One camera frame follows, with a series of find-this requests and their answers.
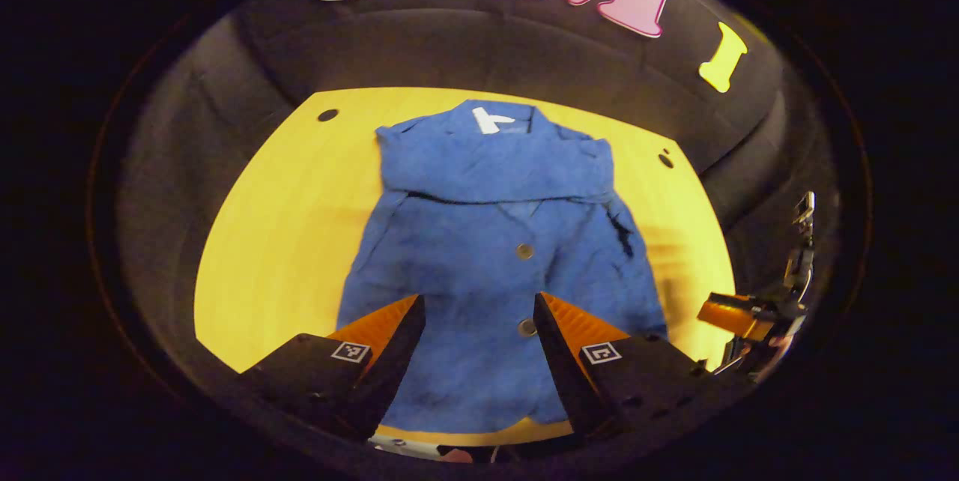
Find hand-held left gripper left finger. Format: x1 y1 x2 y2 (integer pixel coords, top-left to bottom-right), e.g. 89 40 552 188
240 294 428 443

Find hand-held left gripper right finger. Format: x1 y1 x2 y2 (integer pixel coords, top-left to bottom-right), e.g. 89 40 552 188
533 291 754 441

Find blue jacket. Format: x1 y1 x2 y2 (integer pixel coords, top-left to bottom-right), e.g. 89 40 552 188
336 99 669 437

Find black backdrop cloth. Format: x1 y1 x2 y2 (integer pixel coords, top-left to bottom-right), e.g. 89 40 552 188
112 0 841 422

